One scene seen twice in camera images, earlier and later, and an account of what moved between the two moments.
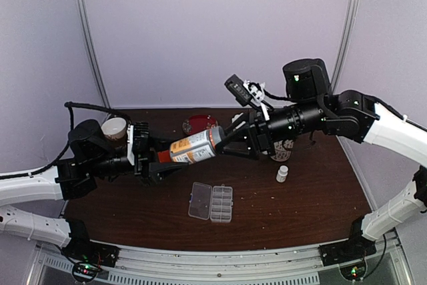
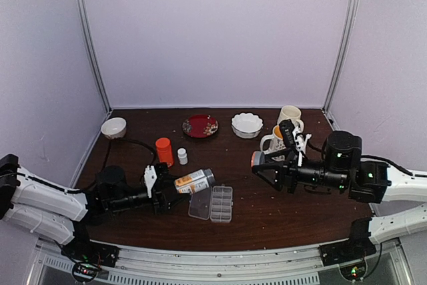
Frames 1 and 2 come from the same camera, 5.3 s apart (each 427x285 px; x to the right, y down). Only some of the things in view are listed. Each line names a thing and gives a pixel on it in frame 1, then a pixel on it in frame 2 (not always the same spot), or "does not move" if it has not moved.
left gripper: [145, 171] -> [164, 204]
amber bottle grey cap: [217, 134] -> [195, 181]
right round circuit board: [354, 273] does not move
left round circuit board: [85, 271] does not move
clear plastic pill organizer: [211, 203] does not move
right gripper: [257, 137] -> [286, 175]
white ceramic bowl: [114, 127] does not move
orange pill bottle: [164, 156] does not move
